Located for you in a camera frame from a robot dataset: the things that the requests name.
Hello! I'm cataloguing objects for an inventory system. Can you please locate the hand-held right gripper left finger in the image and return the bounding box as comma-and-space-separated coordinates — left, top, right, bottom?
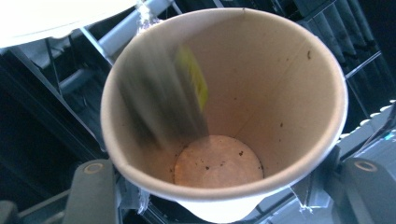
61, 159, 121, 224

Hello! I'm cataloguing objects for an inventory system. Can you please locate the white metal desk frame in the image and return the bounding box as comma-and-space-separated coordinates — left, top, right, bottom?
58, 0, 176, 94

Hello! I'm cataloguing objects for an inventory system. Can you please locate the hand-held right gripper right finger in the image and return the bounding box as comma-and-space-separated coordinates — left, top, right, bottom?
323, 156, 396, 224

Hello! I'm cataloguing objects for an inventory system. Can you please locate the used tea bag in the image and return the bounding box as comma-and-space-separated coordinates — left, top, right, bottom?
119, 43, 210, 148

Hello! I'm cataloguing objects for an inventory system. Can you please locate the brown paper cup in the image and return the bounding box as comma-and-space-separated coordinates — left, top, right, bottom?
100, 7, 349, 224

